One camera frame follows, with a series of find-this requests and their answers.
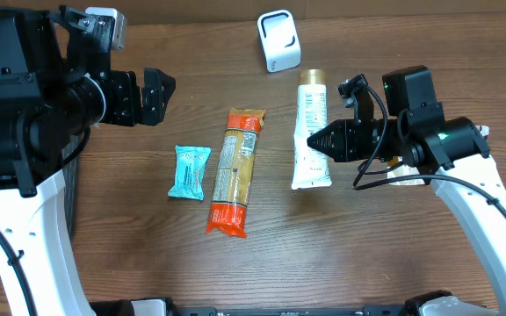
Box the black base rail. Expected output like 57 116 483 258
167 305 407 316

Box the beige bread snack bag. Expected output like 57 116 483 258
387 126 489 186

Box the grey plastic mesh basket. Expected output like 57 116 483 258
0 131 82 263

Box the white barcode scanner stand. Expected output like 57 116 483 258
257 9 301 73

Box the brown cardboard back panel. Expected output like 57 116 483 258
114 0 506 24

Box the white cream tube brown cap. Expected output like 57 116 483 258
291 69 332 190

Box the orange spaghetti pack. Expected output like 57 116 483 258
206 108 266 238

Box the light blue snack packet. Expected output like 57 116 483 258
168 146 211 201

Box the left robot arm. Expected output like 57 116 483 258
0 5 176 316

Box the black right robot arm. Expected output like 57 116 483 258
307 65 506 315

